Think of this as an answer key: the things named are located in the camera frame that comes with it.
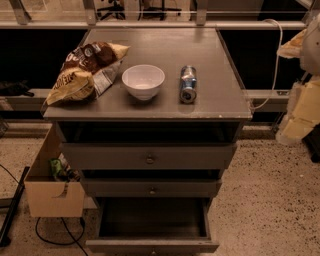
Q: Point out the black object on ledge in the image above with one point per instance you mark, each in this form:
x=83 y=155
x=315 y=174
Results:
x=19 y=88

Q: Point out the grey middle drawer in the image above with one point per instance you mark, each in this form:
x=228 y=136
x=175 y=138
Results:
x=150 y=183

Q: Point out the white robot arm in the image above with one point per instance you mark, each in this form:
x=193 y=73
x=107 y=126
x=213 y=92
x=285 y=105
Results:
x=309 y=56

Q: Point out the blue silver soda can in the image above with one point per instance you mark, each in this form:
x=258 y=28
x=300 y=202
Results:
x=188 y=82

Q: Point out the grey drawer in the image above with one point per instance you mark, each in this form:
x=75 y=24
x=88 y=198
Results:
x=150 y=183
x=148 y=146
x=153 y=227

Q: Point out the black metal floor bar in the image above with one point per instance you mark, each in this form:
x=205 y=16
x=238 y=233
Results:
x=10 y=205

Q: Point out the green packet in box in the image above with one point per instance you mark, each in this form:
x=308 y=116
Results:
x=56 y=167

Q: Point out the yellow brown chip bag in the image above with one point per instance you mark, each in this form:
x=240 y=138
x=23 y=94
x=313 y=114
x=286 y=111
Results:
x=87 y=72

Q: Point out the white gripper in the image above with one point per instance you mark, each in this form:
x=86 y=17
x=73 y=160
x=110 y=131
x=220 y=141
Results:
x=312 y=50

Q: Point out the grey drawer cabinet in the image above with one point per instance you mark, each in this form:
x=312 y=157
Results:
x=219 y=102

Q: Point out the grey top drawer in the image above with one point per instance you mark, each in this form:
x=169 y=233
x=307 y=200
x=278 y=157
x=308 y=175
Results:
x=148 y=146

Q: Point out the metal railing frame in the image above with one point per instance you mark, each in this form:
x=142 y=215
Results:
x=220 y=14

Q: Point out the grey bottom drawer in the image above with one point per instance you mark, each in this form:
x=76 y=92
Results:
x=153 y=227

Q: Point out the cardboard box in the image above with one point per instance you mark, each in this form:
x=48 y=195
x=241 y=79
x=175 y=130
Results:
x=47 y=197

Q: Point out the white bowl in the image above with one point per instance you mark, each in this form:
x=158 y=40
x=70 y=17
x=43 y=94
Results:
x=143 y=82

